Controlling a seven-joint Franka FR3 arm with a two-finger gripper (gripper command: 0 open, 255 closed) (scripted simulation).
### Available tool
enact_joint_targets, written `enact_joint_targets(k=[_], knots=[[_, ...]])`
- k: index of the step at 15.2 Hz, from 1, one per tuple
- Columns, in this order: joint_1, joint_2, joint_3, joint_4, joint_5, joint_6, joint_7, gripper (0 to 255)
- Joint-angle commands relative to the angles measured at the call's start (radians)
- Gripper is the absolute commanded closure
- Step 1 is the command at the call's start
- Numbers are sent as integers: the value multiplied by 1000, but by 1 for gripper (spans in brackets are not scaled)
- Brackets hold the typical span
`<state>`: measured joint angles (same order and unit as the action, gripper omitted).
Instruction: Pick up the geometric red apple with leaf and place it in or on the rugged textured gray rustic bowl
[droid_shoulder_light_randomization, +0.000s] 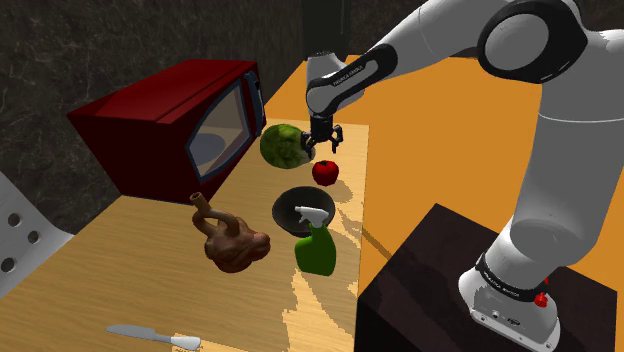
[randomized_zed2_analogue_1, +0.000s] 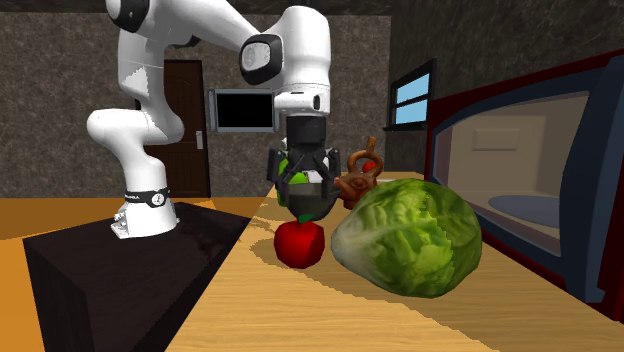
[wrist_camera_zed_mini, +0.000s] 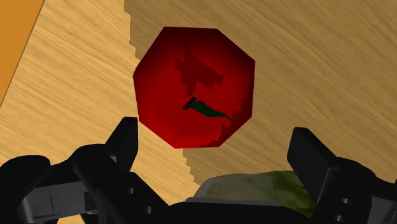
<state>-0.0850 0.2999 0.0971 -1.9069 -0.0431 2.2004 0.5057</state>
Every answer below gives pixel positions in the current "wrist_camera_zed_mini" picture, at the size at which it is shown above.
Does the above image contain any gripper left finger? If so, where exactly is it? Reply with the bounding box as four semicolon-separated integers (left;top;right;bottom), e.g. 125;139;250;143
0;116;170;224

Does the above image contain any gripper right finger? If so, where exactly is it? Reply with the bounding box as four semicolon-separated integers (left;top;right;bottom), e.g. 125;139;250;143
286;127;397;224

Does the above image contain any pale green rounded object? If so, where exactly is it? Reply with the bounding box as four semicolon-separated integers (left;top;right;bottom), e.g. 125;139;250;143
193;169;317;218

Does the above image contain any red apple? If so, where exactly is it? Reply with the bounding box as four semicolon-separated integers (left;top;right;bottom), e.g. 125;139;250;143
132;26;256;149

